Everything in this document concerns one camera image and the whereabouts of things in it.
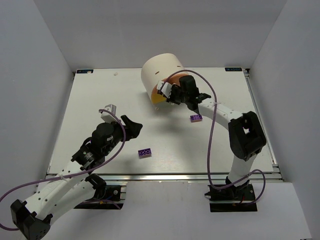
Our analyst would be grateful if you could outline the purple lego brick studs up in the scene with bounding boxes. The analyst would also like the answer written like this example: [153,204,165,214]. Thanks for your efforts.
[190,114,203,123]

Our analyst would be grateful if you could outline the white round drawer cabinet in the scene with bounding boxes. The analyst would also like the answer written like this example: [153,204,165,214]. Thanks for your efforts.
[141,53,188,110]

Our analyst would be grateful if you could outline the blue label sticker left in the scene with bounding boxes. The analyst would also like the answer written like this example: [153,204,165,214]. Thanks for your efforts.
[76,69,94,74]

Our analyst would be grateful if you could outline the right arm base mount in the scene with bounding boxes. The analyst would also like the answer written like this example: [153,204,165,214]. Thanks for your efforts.
[204,180,258,213]

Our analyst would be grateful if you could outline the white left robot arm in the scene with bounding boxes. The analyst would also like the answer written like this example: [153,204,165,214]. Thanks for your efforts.
[10,114,143,240]

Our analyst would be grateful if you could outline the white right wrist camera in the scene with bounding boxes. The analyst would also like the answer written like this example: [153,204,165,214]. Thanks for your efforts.
[156,81,173,99]

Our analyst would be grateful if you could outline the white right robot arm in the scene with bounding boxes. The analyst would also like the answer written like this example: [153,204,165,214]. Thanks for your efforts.
[157,75,267,190]

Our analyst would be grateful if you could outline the blue label sticker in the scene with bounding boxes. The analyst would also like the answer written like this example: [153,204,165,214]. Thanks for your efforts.
[76,69,94,74]
[224,67,243,72]

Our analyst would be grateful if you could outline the aluminium table edge rail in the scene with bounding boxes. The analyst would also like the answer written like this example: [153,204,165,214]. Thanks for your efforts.
[99,170,283,183]

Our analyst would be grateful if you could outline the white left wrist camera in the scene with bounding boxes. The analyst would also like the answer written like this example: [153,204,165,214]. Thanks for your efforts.
[98,104,117,124]

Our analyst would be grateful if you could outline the purple lego brick underside up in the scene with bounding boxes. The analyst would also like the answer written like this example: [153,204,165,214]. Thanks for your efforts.
[138,148,152,159]

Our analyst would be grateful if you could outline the blue label sticker right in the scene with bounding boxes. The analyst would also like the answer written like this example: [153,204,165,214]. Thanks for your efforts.
[224,67,243,72]

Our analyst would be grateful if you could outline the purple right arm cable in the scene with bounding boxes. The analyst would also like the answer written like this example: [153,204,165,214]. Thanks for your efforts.
[159,69,266,205]

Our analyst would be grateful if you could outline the yellow drawer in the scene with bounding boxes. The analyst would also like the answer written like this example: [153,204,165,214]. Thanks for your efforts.
[150,88,166,105]

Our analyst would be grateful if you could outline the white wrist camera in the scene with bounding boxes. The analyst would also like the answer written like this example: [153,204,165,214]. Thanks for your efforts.
[98,104,117,124]
[156,81,173,99]

